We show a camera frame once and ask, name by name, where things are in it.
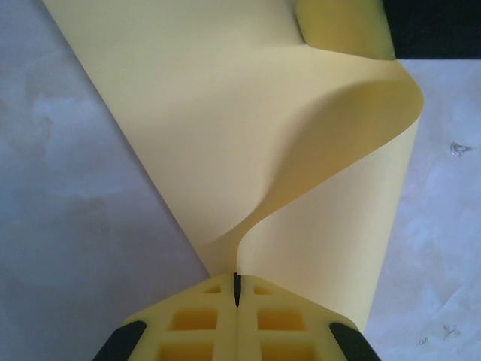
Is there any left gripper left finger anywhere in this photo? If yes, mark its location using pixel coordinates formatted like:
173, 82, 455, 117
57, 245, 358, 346
92, 273, 240, 361

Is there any yellow paper sheet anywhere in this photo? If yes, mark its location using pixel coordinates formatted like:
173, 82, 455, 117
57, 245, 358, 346
40, 0, 425, 335

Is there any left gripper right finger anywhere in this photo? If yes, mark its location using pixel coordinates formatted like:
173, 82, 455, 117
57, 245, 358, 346
238, 274, 381, 361

